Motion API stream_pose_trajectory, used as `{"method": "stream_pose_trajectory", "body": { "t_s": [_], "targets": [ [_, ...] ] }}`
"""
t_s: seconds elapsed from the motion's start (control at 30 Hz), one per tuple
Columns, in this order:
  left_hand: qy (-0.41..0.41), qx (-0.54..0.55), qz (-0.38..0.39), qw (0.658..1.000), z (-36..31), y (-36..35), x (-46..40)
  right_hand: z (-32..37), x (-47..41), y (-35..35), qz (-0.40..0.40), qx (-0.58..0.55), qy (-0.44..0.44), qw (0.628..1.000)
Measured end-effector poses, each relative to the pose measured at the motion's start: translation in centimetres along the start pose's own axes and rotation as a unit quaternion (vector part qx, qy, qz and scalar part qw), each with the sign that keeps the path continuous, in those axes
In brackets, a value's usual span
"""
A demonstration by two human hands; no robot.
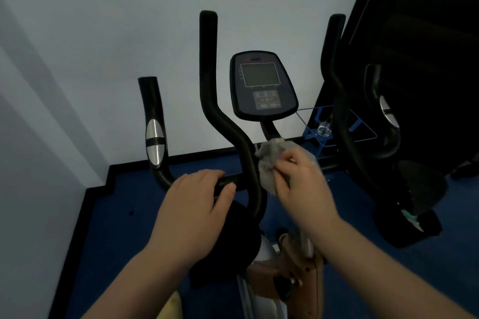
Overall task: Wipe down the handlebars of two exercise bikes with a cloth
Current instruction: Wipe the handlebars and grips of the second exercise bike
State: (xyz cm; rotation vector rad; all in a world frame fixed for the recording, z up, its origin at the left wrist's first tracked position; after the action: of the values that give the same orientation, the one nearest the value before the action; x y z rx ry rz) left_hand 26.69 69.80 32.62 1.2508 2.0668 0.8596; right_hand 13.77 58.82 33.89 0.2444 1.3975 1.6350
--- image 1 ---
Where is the person's right hand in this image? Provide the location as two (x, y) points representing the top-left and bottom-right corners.
(273, 147), (343, 235)

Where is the person's left hand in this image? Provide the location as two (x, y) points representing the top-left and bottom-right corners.
(148, 169), (237, 267)

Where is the grey cleaning cloth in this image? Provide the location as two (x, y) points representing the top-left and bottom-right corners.
(255, 138), (322, 198)

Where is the black fixed bike handlebar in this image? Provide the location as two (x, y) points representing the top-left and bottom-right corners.
(138, 65), (402, 193)

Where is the person's right forearm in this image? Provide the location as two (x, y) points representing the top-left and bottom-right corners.
(311, 218), (477, 319)

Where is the person's left forearm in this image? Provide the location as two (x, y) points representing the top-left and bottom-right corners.
(80, 235), (199, 319)

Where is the blue stand with glass top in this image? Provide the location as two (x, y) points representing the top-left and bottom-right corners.
(296, 105), (378, 159)

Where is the black bike saddle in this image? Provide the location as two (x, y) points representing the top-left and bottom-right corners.
(189, 199), (262, 286)

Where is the clear glass bottle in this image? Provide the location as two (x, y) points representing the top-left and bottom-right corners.
(317, 113), (333, 138)

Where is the black bike display console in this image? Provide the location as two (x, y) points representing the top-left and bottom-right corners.
(230, 50), (299, 121)

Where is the silver pulse sensor pad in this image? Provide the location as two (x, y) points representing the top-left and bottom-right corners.
(145, 119), (166, 166)
(379, 95), (400, 130)

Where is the black adjustment knob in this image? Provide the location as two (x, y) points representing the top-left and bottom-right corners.
(273, 274), (303, 301)

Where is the yellow object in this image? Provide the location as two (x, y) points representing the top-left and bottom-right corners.
(156, 290), (185, 319)

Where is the large black gym machine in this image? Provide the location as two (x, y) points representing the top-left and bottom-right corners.
(339, 0), (479, 181)

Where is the black console post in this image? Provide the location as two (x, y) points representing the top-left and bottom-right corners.
(260, 120), (282, 141)

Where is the orange and white bike frame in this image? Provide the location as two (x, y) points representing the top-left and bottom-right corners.
(236, 228), (326, 319)

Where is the black curved swing handle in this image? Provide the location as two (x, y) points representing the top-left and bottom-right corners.
(199, 11), (267, 219)
(320, 14), (376, 190)

